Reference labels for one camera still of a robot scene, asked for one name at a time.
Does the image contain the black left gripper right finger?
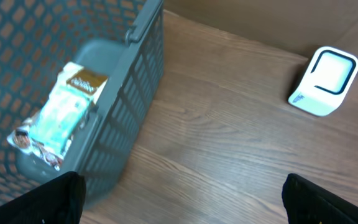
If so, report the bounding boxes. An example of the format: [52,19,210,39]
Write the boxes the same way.
[282,173,358,224]

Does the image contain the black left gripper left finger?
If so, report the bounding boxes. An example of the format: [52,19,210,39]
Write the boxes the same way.
[0,171,86,224]

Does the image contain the brown Pantree snack pouch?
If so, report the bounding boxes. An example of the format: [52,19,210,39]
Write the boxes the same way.
[7,62,108,170]

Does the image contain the grey plastic mesh basket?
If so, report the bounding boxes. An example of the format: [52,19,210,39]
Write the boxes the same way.
[0,0,163,206]

